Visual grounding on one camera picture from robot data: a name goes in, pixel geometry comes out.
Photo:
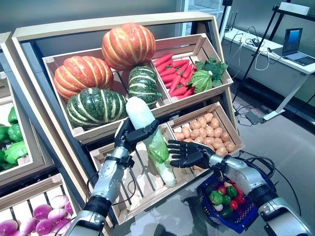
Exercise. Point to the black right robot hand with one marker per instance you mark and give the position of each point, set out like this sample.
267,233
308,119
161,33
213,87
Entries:
192,155

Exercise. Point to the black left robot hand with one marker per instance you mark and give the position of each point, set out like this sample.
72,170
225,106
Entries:
128,137

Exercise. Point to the white green napa cabbage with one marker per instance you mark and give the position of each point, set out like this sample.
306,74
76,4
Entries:
139,113

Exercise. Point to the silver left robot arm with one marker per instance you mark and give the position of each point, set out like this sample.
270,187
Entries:
110,177

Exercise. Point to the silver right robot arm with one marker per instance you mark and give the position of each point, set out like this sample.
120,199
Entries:
246,174

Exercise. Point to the blue plastic shopping basket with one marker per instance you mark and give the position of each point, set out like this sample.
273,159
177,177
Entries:
242,227

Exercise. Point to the brown plastic potato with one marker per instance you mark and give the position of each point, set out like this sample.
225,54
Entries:
186,132
217,132
179,135
221,151
230,147
198,168
208,117
214,122
227,184
195,124
202,121
224,136

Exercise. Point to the large green striped pumpkin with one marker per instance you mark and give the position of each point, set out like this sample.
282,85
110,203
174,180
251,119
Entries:
94,109

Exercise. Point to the red plastic apple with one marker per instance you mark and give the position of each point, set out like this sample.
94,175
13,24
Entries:
222,189

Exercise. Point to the small green striped pumpkin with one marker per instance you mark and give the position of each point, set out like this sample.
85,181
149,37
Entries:
143,86

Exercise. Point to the small white mushroom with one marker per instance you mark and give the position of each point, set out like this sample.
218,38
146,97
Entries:
217,207

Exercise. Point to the dark green bell pepper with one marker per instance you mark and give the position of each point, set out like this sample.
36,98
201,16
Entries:
226,212

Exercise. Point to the green plastic cabbage head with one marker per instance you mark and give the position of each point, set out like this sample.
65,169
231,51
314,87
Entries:
201,82

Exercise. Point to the grey floor power strip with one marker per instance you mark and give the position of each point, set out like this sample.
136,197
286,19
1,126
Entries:
254,116

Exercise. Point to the flat orange striped pumpkin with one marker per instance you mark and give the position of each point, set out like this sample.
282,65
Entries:
82,76

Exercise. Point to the dark green leafy vegetable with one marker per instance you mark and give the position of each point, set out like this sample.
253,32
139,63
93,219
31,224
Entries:
216,67

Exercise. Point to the round orange striped pumpkin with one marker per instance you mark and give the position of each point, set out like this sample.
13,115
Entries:
128,45

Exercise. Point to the pale purple white turnip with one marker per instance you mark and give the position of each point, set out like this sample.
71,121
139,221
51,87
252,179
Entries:
59,201

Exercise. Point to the wide wooden slat crate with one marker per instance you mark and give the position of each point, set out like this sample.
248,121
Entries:
49,61

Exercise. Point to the light green cabbage head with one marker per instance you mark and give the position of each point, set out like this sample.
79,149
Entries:
16,152

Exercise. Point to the white standing desk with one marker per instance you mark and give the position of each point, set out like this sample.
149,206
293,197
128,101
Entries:
270,73

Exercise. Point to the black tripod stand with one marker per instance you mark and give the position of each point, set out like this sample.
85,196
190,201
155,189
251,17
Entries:
255,56

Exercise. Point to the black router with antennas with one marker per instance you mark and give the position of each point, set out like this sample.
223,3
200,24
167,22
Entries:
229,30

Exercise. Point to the glass door fridge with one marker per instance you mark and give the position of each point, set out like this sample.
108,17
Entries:
197,9

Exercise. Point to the open grey laptop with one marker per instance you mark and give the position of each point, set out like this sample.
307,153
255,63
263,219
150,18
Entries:
294,46

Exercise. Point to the white box on stand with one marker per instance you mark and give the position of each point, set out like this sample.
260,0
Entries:
295,8

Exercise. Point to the wooden display shelf frame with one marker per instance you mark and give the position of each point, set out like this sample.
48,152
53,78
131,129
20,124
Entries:
6,39
73,24

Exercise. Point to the black camera on stand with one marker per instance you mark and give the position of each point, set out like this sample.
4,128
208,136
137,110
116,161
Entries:
227,2

